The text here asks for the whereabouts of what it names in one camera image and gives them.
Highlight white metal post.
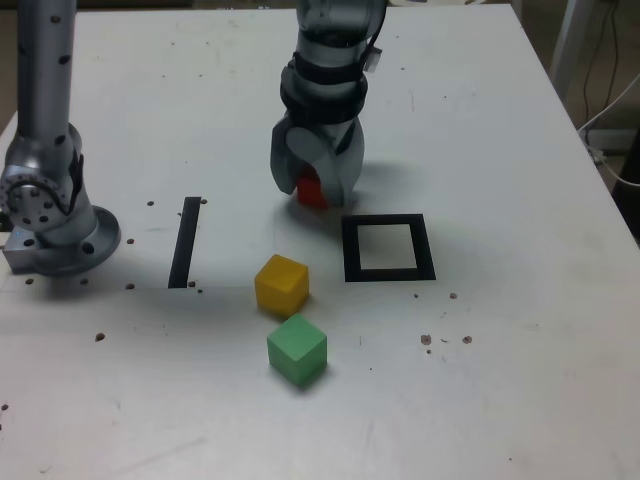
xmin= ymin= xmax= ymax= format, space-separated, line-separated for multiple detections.
xmin=548 ymin=0 xmax=591 ymax=89

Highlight black tape square outline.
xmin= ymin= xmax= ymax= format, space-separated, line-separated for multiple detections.
xmin=341 ymin=213 xmax=437 ymax=283

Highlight small grey wrist camera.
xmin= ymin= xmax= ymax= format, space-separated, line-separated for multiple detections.
xmin=362 ymin=46 xmax=385 ymax=75

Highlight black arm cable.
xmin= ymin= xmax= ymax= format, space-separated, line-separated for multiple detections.
xmin=362 ymin=0 xmax=390 ymax=54

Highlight green cube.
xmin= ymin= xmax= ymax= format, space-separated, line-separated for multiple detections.
xmin=266 ymin=313 xmax=329 ymax=389

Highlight red cube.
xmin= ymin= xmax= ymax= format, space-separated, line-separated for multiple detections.
xmin=296 ymin=167 xmax=330 ymax=210

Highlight white cable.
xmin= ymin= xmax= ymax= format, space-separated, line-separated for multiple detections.
xmin=577 ymin=73 xmax=640 ymax=135

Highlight thin black cable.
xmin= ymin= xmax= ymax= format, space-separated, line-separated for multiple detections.
xmin=582 ymin=0 xmax=621 ymax=126

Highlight black tape strip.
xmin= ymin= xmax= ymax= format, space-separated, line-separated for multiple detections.
xmin=167 ymin=196 xmax=202 ymax=290

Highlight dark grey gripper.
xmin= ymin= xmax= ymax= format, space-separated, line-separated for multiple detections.
xmin=269 ymin=114 xmax=367 ymax=208

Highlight yellow cube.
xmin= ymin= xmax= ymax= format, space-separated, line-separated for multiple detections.
xmin=254 ymin=254 xmax=310 ymax=316

